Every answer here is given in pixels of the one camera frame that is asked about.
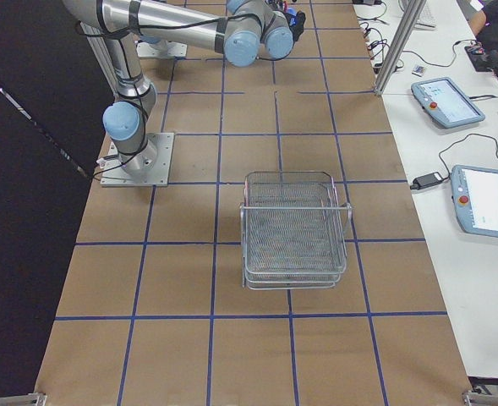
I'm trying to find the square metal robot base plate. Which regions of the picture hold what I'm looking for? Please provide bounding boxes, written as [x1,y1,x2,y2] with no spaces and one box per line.
[99,133,174,187]

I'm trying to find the near teach pendant tablet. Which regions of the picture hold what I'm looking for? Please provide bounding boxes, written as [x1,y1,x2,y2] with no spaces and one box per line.
[450,165,498,238]

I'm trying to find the far teach pendant tablet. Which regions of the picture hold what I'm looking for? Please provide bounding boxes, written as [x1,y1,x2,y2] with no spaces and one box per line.
[410,77,485,129]

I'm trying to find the right aluminium corner bracket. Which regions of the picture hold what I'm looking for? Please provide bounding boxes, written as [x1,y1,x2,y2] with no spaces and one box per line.
[462,391,498,406]

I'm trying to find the small white device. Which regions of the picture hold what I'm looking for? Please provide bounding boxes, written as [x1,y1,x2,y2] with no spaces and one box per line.
[412,65,426,77]

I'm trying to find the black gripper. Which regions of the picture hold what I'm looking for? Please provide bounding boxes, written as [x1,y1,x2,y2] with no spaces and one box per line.
[284,8,306,42]

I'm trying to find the black power adapter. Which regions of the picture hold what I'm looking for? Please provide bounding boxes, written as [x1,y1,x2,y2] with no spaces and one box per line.
[410,172,444,190]

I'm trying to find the aluminium corner bracket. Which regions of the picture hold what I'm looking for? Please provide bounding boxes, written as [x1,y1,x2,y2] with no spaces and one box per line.
[462,391,498,406]
[0,392,47,406]

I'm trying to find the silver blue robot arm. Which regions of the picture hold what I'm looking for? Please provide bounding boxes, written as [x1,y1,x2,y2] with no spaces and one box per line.
[63,1,306,185]

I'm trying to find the aluminium frame post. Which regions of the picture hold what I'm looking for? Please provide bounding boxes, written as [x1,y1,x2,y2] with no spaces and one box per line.
[375,0,426,96]

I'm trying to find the black adapter cable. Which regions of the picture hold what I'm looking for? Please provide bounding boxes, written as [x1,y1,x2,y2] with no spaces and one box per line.
[437,133,498,178]

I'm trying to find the left aluminium corner bracket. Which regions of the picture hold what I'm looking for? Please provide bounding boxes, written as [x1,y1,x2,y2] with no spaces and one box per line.
[0,392,47,406]

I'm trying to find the teach pendant tablet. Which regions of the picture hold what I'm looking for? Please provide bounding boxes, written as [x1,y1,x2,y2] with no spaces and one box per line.
[410,77,485,129]
[450,165,498,238]

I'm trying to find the stacked wire mesh shelf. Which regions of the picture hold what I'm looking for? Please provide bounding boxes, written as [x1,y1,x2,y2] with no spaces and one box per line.
[240,171,352,290]

